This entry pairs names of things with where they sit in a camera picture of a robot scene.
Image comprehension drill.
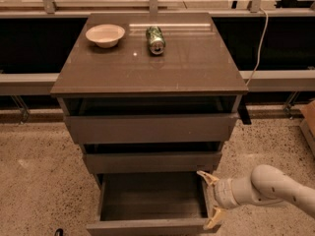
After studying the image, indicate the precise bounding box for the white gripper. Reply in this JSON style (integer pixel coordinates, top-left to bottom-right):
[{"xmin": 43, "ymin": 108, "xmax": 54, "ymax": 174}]
[{"xmin": 197, "ymin": 170, "xmax": 239, "ymax": 230}]

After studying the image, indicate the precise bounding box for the grey bottom drawer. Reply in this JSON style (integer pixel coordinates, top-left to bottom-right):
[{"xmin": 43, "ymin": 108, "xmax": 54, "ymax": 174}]
[{"xmin": 87, "ymin": 172, "xmax": 219, "ymax": 236}]

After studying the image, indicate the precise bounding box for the grey drawer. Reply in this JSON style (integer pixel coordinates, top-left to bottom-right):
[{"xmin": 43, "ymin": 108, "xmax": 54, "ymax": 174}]
[
  {"xmin": 64, "ymin": 95, "xmax": 239, "ymax": 145},
  {"xmin": 83, "ymin": 142, "xmax": 222, "ymax": 174},
  {"xmin": 87, "ymin": 172, "xmax": 219, "ymax": 236}
]

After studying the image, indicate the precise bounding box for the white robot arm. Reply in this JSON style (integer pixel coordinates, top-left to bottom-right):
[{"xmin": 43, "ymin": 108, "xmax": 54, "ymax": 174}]
[{"xmin": 197, "ymin": 164, "xmax": 315, "ymax": 230}]

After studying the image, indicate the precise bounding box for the grey middle drawer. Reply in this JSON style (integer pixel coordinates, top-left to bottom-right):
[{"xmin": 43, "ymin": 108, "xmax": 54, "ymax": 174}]
[{"xmin": 83, "ymin": 142, "xmax": 222, "ymax": 174}]

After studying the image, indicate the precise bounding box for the grey drawer cabinet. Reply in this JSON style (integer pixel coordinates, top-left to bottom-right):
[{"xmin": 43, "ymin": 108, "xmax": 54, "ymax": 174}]
[{"xmin": 49, "ymin": 12, "xmax": 249, "ymax": 189}]

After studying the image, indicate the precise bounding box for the grey top drawer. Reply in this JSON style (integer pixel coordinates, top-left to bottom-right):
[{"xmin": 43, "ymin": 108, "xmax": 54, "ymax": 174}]
[{"xmin": 64, "ymin": 95, "xmax": 239, "ymax": 145}]

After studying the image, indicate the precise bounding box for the cardboard box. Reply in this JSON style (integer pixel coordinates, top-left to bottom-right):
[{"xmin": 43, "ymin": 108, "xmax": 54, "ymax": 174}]
[{"xmin": 300, "ymin": 100, "xmax": 315, "ymax": 156}]

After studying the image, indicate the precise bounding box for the small black object on floor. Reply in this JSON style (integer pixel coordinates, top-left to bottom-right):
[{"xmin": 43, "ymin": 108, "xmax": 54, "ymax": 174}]
[{"xmin": 54, "ymin": 228, "xmax": 63, "ymax": 236}]

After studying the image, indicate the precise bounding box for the green soda can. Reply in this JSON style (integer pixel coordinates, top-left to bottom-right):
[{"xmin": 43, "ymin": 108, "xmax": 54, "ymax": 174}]
[{"xmin": 146, "ymin": 26, "xmax": 165, "ymax": 55}]

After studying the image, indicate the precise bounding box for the white bowl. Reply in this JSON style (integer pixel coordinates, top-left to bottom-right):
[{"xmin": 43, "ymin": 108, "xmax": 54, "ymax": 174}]
[{"xmin": 86, "ymin": 25, "xmax": 125, "ymax": 48}]

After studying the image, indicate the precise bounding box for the metal railing frame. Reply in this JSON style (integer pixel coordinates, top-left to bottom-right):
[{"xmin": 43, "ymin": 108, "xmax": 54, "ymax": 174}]
[{"xmin": 0, "ymin": 0, "xmax": 315, "ymax": 122}]

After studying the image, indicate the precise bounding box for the white cable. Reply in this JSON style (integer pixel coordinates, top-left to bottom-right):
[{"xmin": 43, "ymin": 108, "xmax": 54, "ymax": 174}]
[{"xmin": 244, "ymin": 7, "xmax": 270, "ymax": 87}]

